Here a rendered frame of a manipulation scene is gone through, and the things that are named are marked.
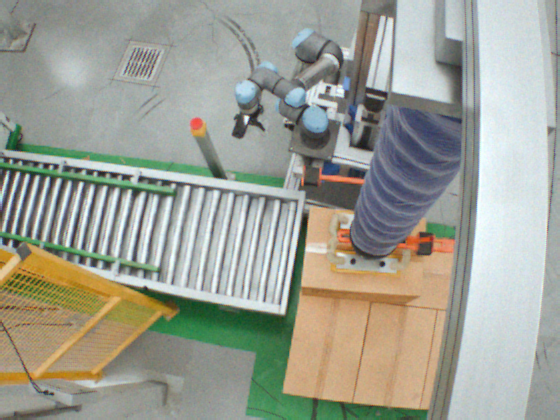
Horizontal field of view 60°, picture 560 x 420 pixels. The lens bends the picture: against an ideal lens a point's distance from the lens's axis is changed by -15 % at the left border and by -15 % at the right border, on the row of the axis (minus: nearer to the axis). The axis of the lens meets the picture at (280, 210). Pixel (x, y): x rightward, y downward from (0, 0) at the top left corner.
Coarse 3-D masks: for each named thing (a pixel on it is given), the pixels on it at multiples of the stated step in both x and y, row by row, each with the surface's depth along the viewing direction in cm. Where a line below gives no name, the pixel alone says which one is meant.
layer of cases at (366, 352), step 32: (448, 256) 308; (448, 288) 304; (320, 320) 303; (352, 320) 302; (384, 320) 301; (416, 320) 300; (320, 352) 298; (352, 352) 297; (384, 352) 296; (416, 352) 295; (288, 384) 294; (320, 384) 293; (352, 384) 292; (384, 384) 291; (416, 384) 290
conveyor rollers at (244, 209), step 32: (0, 160) 337; (0, 192) 331; (32, 192) 330; (64, 192) 329; (128, 192) 326; (96, 224) 322; (192, 224) 320; (224, 224) 319; (256, 224) 318; (288, 224) 317; (64, 256) 318; (128, 256) 316; (160, 256) 316; (192, 256) 316; (224, 256) 316; (256, 256) 315; (288, 256) 313
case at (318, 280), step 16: (320, 208) 278; (320, 224) 276; (320, 240) 274; (320, 256) 272; (416, 256) 269; (304, 272) 270; (320, 272) 270; (336, 272) 269; (416, 272) 267; (304, 288) 274; (320, 288) 268; (336, 288) 267; (352, 288) 267; (368, 288) 267; (384, 288) 266; (400, 288) 266; (416, 288) 265
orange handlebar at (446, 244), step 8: (320, 176) 256; (328, 176) 255; (336, 176) 255; (360, 184) 255; (344, 232) 249; (344, 240) 248; (440, 240) 246; (448, 240) 245; (408, 248) 246; (440, 248) 245; (448, 248) 244
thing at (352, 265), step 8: (344, 256) 257; (352, 256) 257; (392, 256) 257; (400, 256) 257; (344, 264) 256; (352, 264) 255; (376, 264) 256; (384, 264) 253; (352, 272) 256; (360, 272) 256; (368, 272) 255; (376, 272) 255; (384, 272) 255; (392, 272) 254; (400, 272) 255
